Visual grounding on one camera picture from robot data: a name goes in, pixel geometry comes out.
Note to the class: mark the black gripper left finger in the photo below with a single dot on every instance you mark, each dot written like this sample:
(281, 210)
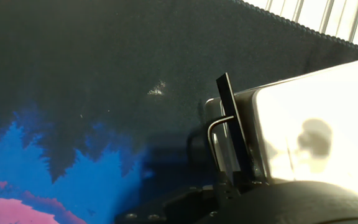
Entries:
(182, 205)

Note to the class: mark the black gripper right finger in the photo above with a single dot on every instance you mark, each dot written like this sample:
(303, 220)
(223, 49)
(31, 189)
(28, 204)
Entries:
(249, 182)

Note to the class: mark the small silver drawer cabinet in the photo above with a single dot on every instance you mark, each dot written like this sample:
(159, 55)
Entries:
(322, 109)

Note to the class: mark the landscape print desk mat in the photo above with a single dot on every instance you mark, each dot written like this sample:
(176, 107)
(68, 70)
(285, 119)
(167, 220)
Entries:
(73, 62)

